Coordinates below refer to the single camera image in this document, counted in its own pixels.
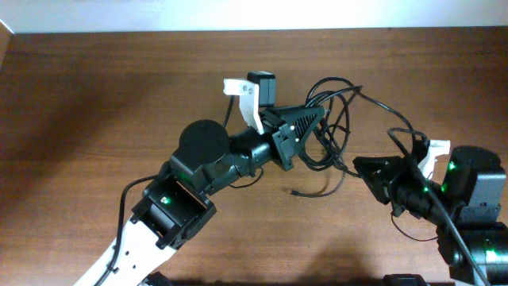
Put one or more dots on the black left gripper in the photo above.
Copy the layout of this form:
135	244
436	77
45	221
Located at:
284	141

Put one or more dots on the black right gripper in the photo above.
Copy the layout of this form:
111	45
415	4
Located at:
390	171

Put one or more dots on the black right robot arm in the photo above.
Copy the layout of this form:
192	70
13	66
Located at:
461	198

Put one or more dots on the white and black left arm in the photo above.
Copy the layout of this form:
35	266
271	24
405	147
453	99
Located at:
176	204

